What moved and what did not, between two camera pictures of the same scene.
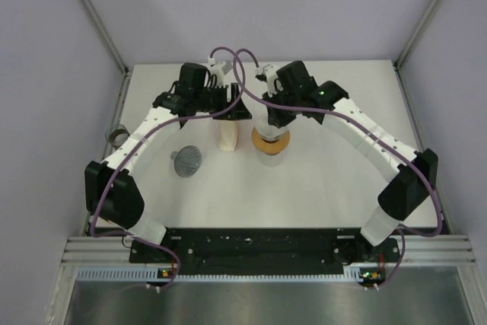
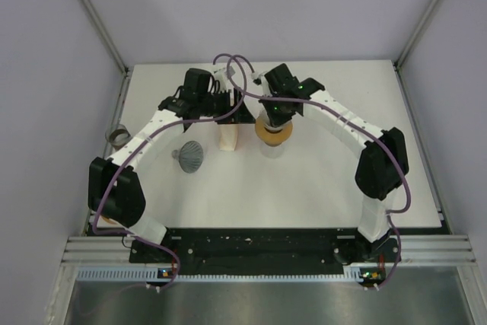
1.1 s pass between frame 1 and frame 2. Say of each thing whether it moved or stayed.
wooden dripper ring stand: moved
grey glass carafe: stayed
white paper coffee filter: stayed
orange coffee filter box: stayed
